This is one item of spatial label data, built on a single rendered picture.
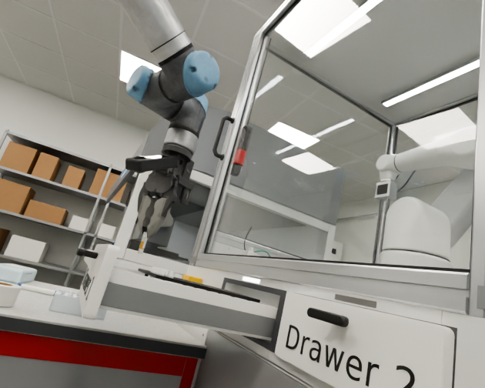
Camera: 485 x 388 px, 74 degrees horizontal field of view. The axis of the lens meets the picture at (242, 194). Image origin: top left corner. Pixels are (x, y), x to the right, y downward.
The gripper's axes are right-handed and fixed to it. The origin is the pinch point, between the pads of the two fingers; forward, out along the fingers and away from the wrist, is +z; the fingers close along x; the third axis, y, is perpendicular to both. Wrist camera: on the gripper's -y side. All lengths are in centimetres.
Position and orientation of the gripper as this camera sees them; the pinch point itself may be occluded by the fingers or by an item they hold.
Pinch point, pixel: (145, 230)
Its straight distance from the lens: 72.6
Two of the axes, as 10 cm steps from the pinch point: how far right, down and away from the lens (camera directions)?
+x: -8.9, -1.0, 4.4
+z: -2.4, 9.3, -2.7
